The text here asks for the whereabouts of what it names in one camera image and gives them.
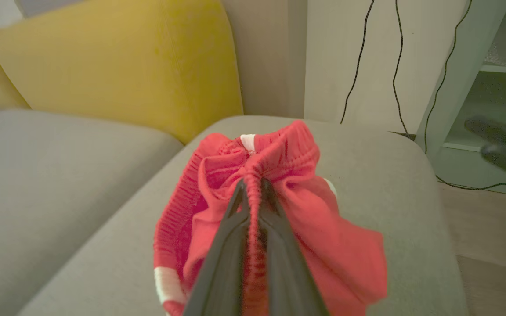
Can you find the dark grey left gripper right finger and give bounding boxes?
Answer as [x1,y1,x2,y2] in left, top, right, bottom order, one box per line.
[260,178,329,316]

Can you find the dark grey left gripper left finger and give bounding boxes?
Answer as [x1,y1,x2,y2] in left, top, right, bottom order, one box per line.
[183,179,250,316]

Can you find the red shorts with white trim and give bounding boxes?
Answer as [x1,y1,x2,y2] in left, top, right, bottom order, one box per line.
[153,120,389,316]

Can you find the pale green shelf unit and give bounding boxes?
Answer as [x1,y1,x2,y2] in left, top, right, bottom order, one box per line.
[415,0,506,199]

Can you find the grey sofa end seat cushion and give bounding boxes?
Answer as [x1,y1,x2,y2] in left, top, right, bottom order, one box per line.
[16,115,471,316]

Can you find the thin black cable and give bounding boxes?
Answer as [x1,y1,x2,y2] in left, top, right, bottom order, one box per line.
[436,175,506,191]
[340,0,376,124]
[423,0,473,153]
[392,0,409,136]

